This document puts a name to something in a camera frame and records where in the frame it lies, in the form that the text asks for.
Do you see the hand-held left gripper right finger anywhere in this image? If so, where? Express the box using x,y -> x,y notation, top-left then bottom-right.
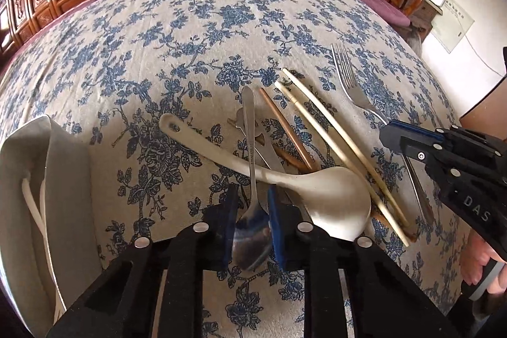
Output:
267,183 -> 464,338

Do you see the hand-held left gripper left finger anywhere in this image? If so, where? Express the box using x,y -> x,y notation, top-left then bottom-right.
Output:
45,183 -> 240,338

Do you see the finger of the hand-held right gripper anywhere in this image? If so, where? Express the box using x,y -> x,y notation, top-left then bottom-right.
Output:
379,126 -> 436,166
389,120 -> 446,144

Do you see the beige rice paddle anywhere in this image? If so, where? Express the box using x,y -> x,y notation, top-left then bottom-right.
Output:
158,113 -> 372,242

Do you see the brown wooden chopstick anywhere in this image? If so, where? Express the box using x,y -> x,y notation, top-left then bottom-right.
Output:
259,87 -> 318,172
276,145 -> 420,243

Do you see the large metal fork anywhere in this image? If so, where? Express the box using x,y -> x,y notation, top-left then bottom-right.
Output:
331,43 -> 436,228

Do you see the metal spoon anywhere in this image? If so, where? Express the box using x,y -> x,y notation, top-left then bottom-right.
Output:
232,86 -> 274,271

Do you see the cream chopstick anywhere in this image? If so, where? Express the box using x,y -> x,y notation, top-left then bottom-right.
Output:
282,68 -> 416,233
274,80 -> 411,247

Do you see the grey metal tray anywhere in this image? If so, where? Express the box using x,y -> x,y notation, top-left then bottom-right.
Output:
0,115 -> 104,328

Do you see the person's right hand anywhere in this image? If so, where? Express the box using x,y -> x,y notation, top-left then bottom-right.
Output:
460,231 -> 507,299

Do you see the grey duster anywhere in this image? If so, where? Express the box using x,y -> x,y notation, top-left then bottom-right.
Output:
403,25 -> 425,54

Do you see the wooden side table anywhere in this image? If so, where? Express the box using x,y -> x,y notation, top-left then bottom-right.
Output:
411,0 -> 443,35

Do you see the blue floral tablecloth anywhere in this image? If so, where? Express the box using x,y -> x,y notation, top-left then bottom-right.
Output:
0,0 -> 472,338

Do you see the white cable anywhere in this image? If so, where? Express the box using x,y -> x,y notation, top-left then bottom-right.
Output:
465,32 -> 507,78

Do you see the wall poster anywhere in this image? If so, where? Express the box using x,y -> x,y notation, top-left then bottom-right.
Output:
431,0 -> 475,54

